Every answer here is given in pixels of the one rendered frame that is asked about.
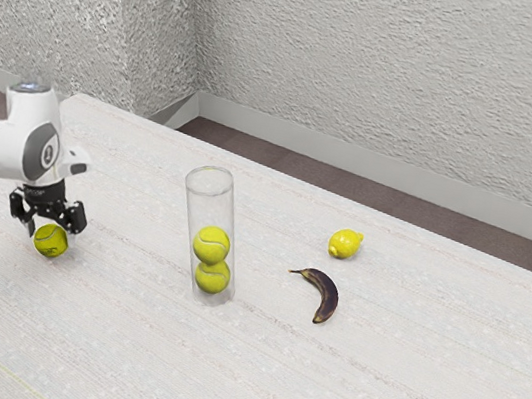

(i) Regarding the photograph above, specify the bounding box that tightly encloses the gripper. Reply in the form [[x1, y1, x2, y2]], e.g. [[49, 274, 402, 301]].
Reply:
[[3, 170, 95, 246]]

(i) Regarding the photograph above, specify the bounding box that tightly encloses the yellow tennis ball black print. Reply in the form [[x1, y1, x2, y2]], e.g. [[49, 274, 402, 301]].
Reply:
[[29, 220, 73, 262]]

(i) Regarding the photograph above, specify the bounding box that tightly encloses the clear plastic tube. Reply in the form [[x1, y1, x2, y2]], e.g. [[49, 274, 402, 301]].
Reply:
[[165, 161, 255, 312]]

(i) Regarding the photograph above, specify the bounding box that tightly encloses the overripe brown banana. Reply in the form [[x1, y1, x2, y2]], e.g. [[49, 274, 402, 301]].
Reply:
[[281, 264, 343, 328]]

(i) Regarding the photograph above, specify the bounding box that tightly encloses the yellow lemon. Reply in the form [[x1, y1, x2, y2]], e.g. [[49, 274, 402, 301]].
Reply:
[[326, 225, 366, 264]]

